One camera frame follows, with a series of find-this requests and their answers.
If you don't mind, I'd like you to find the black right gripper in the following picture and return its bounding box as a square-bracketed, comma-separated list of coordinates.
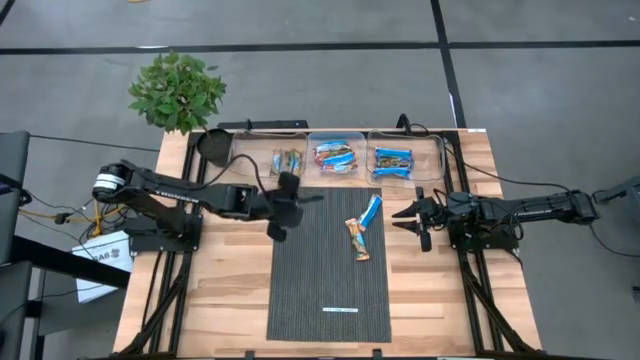
[391, 186, 451, 254]

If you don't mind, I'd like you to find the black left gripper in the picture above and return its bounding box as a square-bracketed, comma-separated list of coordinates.
[254, 171, 325, 244]

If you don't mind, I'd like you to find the red and green granola bar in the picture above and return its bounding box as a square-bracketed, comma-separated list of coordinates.
[313, 147, 353, 160]
[319, 162, 360, 175]

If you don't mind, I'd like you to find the blue wrapper granola bar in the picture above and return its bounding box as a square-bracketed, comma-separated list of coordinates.
[375, 146, 415, 160]
[373, 166, 413, 181]

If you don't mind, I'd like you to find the large clear plastic bin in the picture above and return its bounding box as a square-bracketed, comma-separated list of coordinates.
[365, 130, 448, 190]
[229, 130, 310, 179]

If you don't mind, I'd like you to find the small clear plastic bin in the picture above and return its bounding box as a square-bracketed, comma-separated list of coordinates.
[305, 131, 369, 181]

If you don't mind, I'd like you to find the dark grey woven placemat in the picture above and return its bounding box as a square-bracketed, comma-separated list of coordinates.
[266, 187, 393, 344]

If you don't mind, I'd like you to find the green plant in black pot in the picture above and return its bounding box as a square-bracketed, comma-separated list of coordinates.
[128, 51, 234, 169]

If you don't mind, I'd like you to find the grey chair base leg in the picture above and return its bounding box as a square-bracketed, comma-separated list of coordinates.
[592, 174, 640, 207]

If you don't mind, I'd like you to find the white cardboard box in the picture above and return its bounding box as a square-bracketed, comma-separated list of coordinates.
[72, 230, 135, 305]

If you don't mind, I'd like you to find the black cable with plug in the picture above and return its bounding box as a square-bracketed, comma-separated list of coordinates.
[396, 113, 571, 194]

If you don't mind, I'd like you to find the yellow cable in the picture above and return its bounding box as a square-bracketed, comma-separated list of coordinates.
[19, 203, 106, 237]

